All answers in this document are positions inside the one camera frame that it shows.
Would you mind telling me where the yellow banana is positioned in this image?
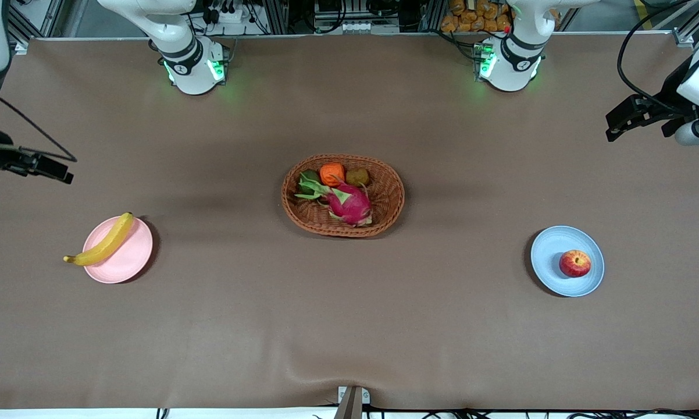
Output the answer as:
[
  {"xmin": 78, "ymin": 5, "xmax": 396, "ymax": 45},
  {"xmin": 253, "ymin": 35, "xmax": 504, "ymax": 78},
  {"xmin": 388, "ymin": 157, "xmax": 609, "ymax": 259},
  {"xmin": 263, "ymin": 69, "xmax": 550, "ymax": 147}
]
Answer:
[{"xmin": 63, "ymin": 212, "xmax": 134, "ymax": 267}]

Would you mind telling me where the red apple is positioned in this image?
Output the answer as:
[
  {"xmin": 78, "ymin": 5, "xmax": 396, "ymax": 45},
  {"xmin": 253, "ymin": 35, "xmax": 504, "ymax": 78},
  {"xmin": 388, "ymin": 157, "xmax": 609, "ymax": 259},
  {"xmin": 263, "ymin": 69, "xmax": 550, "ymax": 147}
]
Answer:
[{"xmin": 559, "ymin": 250, "xmax": 592, "ymax": 278}]

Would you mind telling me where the pink plate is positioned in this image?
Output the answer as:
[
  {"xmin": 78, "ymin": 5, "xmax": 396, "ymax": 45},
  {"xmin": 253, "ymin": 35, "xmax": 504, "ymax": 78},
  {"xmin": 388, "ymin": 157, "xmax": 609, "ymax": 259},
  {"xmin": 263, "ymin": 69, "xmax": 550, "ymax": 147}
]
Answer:
[{"xmin": 82, "ymin": 216, "xmax": 154, "ymax": 285}]

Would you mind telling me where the blue plate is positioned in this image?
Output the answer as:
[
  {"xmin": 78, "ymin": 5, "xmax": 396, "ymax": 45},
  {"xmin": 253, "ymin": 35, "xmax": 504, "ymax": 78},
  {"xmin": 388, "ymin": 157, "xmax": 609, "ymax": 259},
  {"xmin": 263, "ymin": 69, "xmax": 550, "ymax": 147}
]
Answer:
[{"xmin": 530, "ymin": 226, "xmax": 605, "ymax": 298}]

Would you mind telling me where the bag of orange snacks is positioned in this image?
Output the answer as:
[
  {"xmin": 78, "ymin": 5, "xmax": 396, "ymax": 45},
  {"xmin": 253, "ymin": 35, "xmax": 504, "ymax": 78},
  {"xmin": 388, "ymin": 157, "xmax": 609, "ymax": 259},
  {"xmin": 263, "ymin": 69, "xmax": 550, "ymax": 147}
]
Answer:
[{"xmin": 441, "ymin": 0, "xmax": 514, "ymax": 33}]

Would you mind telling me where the white power strip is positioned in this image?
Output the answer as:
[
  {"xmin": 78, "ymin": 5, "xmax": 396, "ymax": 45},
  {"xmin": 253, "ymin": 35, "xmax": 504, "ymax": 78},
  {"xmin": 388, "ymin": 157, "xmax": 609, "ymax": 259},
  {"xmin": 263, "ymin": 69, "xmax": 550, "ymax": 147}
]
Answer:
[{"xmin": 207, "ymin": 5, "xmax": 248, "ymax": 25}]

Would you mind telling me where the brown wicker basket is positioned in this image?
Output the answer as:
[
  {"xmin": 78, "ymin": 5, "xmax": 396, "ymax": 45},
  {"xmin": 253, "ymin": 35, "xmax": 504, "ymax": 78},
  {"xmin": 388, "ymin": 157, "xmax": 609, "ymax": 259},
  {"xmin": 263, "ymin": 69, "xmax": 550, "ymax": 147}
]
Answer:
[{"xmin": 281, "ymin": 154, "xmax": 405, "ymax": 237}]

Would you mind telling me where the dark green fruit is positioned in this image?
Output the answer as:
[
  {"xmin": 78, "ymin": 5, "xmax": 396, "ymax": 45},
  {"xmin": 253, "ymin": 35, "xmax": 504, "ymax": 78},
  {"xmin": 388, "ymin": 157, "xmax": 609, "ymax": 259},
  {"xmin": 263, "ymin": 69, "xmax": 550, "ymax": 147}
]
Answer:
[{"xmin": 299, "ymin": 169, "xmax": 322, "ymax": 196}]

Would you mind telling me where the orange tangerine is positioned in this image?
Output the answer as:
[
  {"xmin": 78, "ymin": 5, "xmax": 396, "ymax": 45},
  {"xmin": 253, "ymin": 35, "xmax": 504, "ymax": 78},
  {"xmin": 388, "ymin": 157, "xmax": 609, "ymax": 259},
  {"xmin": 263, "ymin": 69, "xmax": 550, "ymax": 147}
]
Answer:
[{"xmin": 319, "ymin": 163, "xmax": 345, "ymax": 187}]

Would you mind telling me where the pink dragon fruit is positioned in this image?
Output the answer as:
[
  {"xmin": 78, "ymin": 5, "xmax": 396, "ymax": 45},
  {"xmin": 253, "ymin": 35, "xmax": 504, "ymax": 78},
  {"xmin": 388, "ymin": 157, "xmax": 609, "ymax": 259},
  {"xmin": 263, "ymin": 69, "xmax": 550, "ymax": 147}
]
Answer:
[{"xmin": 294, "ymin": 177, "xmax": 373, "ymax": 228}]

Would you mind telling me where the brown table cloth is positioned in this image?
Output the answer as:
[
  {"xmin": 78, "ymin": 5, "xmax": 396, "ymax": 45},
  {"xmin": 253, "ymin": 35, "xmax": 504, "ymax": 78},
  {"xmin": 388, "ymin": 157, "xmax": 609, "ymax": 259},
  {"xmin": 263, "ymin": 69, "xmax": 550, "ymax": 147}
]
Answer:
[{"xmin": 0, "ymin": 35, "xmax": 699, "ymax": 411}]

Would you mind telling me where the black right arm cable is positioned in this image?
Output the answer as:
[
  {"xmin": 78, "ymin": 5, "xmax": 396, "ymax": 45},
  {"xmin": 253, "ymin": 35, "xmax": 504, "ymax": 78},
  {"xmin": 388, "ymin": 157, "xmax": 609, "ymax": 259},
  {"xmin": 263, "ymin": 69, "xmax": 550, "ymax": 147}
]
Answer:
[{"xmin": 0, "ymin": 92, "xmax": 78, "ymax": 164}]

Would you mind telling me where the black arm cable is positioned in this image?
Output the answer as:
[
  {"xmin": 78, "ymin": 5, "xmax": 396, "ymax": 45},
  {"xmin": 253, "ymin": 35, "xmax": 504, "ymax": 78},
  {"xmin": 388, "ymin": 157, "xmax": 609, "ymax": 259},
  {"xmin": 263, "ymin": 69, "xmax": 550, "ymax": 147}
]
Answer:
[
  {"xmin": 617, "ymin": 0, "xmax": 694, "ymax": 112},
  {"xmin": 0, "ymin": 92, "xmax": 78, "ymax": 164}
]

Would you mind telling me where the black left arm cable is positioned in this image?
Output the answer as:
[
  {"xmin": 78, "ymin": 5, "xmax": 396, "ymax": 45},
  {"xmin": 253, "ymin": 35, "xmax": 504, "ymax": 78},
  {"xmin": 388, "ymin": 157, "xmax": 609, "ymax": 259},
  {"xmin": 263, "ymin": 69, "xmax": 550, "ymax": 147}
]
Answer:
[{"xmin": 617, "ymin": 0, "xmax": 694, "ymax": 112}]

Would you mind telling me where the metal table bracket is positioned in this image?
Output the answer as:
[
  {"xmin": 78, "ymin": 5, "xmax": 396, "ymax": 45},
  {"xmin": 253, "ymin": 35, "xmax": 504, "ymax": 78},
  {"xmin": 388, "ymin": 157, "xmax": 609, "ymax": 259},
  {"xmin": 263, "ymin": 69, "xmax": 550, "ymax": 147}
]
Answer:
[{"xmin": 333, "ymin": 385, "xmax": 371, "ymax": 419}]

